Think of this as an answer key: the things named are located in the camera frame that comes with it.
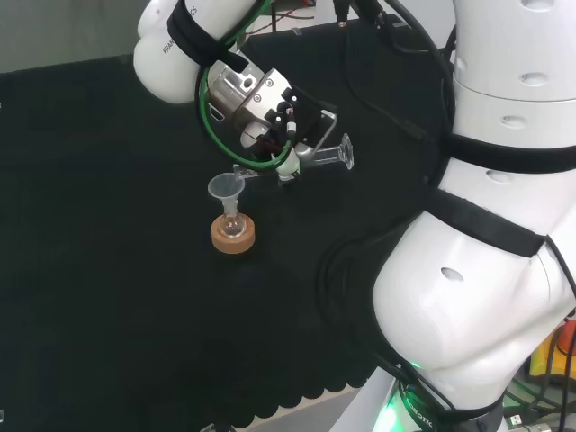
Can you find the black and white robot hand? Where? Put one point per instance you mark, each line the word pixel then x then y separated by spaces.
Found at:
pixel 292 162

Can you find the clear graduated cylinder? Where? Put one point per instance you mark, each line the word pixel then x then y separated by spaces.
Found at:
pixel 326 156

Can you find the clear round-bottom flask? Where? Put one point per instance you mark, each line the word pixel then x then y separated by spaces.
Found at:
pixel 231 227

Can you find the clear plastic funnel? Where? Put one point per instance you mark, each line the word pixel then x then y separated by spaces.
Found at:
pixel 225 186

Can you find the black cloth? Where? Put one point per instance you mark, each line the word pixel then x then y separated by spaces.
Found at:
pixel 112 270

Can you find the yellow stop button box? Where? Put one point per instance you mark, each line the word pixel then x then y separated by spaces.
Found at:
pixel 540 360

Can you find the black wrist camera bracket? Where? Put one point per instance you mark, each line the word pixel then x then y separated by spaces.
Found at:
pixel 310 117

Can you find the silver wrist mount block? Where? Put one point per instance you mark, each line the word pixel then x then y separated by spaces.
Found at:
pixel 234 90

